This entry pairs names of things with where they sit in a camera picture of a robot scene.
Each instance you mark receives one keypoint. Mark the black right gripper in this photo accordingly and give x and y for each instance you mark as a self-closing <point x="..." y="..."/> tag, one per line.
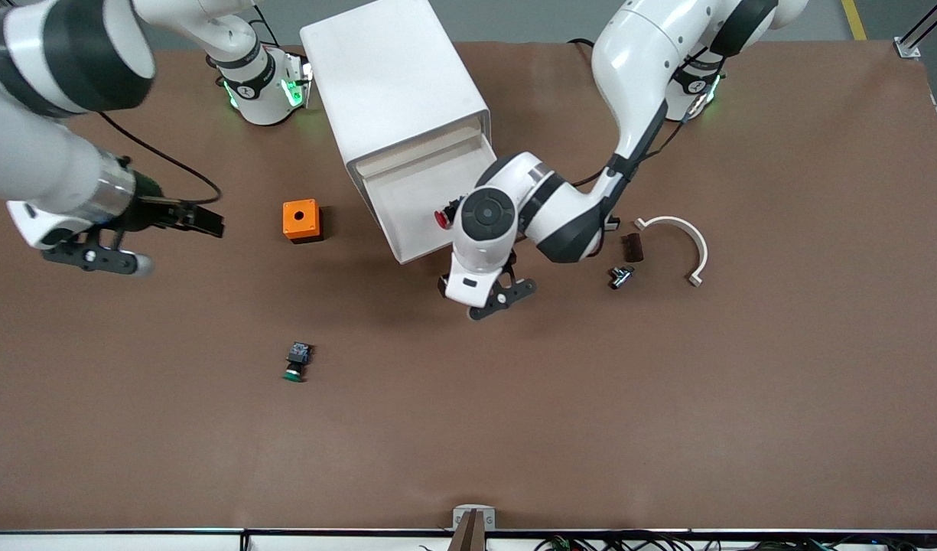
<point x="148" y="209"/>

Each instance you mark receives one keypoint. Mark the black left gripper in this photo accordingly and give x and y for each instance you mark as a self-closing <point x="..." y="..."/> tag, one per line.
<point x="440" y="287"/>

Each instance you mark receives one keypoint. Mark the red push button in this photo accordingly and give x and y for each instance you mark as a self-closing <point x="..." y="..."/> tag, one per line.
<point x="441" y="219"/>

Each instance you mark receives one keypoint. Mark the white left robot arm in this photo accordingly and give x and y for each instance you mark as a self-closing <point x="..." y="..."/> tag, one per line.
<point x="636" y="61"/>

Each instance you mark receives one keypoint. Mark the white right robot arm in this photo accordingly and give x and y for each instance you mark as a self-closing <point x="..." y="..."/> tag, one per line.
<point x="24" y="153"/>

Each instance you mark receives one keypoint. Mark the green push button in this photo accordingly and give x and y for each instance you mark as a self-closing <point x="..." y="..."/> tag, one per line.
<point x="296" y="358"/>

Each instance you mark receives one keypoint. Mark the orange box with hole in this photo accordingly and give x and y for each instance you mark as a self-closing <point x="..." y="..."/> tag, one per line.
<point x="291" y="226"/>

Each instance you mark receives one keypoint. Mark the brown table cover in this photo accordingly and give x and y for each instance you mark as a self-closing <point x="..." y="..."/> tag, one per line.
<point x="468" y="421"/>

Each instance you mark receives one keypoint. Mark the brown terminal block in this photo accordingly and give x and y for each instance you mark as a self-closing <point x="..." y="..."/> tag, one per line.
<point x="634" y="248"/>

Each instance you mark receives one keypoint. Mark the silver metal switch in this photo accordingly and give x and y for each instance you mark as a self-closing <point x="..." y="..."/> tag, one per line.
<point x="621" y="277"/>

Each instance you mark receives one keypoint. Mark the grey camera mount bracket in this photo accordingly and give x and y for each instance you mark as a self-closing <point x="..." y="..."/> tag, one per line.
<point x="473" y="528"/>

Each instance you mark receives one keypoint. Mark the white curved plastic bracket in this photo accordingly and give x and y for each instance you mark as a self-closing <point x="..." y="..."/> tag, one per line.
<point x="702" y="251"/>

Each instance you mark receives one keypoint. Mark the white table edge rail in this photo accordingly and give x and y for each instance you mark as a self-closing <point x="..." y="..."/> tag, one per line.
<point x="131" y="539"/>

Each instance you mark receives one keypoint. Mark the aluminium frame profile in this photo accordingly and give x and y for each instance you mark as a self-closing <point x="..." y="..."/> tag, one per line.
<point x="908" y="47"/>

